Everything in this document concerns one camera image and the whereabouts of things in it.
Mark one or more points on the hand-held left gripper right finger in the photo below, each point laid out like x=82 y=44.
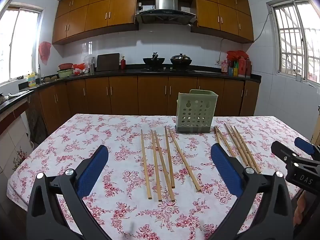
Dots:
x=225 y=167

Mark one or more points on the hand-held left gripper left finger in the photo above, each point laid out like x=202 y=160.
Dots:
x=92 y=165

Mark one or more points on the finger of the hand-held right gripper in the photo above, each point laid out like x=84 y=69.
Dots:
x=281 y=151
x=305 y=145

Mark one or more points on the wooden chopstick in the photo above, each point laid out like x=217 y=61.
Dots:
x=217 y=135
x=246 y=146
x=184 y=158
x=156 y=165
x=169 y=155
x=145 y=166
x=163 y=163
x=241 y=146
x=235 y=142
x=225 y=141

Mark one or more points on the green perforated utensil holder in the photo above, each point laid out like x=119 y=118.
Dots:
x=196 y=115

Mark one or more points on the person's right hand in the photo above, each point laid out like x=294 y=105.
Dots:
x=300 y=210

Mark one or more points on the floral pink tablecloth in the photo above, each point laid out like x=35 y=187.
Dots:
x=120 y=205

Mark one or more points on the wooden lower cabinets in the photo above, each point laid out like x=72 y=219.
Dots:
x=125 y=95

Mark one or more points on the wooden cabinets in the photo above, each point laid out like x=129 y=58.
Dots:
x=100 y=15
x=125 y=95

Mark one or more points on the dark red thermos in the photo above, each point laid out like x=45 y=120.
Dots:
x=248 y=68

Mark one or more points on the colourful small boxes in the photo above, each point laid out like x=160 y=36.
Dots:
x=232 y=71

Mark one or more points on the green basin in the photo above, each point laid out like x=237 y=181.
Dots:
x=65 y=73

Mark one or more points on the steel canister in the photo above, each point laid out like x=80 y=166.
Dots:
x=92 y=68

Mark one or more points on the black kitchen countertop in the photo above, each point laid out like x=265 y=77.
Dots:
x=200 y=73

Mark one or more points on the red and white plastic bag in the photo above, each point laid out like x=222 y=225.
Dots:
x=78 y=68

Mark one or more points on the pink bottle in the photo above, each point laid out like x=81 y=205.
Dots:
x=224 y=67

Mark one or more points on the red basin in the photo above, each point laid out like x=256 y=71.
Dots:
x=65 y=66

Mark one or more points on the dark cutting board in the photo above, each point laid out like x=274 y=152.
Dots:
x=107 y=62

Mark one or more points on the yellow detergent bottle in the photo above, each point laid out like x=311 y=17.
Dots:
x=32 y=80

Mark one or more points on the steel faucet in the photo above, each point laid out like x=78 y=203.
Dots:
x=39 y=73

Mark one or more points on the small red bottle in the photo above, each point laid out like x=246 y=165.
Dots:
x=123 y=63

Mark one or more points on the crumpled red bag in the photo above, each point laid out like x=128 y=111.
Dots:
x=236 y=55

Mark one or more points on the barred window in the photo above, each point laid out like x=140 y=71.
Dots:
x=290 y=37

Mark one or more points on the gas stove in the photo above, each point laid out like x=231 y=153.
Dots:
x=155 y=69

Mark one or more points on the black pot with lid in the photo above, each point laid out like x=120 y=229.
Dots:
x=180 y=59

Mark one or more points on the black wok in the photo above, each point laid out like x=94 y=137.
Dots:
x=153 y=60

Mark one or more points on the red plastic bag on hook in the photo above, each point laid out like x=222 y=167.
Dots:
x=45 y=51

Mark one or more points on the window above sink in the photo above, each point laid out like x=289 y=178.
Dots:
x=22 y=42

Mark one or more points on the wooden upper cabinets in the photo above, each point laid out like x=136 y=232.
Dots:
x=100 y=15

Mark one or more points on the steel range hood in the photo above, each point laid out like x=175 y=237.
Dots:
x=166 y=1

